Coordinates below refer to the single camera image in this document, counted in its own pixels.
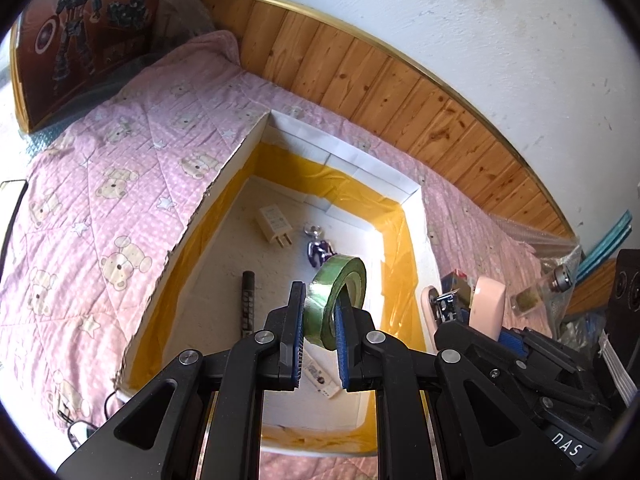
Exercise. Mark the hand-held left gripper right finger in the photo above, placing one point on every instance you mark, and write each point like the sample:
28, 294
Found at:
343, 350

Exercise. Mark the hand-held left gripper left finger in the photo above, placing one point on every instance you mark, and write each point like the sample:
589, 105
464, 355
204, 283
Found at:
298, 340

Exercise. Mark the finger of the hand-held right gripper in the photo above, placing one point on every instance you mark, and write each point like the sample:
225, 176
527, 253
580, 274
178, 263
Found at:
465, 340
515, 342

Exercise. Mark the pink clip case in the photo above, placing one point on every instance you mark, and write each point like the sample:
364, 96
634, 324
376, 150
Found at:
487, 305

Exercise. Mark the green tape roll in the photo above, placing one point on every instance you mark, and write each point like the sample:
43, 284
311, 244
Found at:
325, 305

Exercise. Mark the black marker pen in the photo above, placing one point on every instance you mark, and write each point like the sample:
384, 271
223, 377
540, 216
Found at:
247, 305

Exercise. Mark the purple silver action figure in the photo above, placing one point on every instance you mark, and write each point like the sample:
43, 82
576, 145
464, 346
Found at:
320, 252

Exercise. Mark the white plug charger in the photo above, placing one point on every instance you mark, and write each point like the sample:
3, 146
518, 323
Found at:
272, 222

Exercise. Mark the white cardboard box yellow tape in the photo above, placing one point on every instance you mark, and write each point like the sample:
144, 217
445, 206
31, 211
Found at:
280, 200

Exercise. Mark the glass bottle metal cap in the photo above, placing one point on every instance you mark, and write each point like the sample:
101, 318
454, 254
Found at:
532, 297

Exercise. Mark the blue foam strips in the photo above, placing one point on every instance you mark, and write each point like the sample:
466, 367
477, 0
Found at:
607, 242

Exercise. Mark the pink bear printed blanket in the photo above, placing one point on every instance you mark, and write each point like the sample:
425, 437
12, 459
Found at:
125, 185

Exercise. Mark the black eyeglasses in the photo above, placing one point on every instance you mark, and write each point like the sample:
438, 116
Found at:
80, 425

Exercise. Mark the black smartphone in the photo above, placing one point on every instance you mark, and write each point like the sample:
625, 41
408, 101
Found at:
10, 220

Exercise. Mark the robot figure toy box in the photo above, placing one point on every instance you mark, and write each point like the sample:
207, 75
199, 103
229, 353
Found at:
85, 35

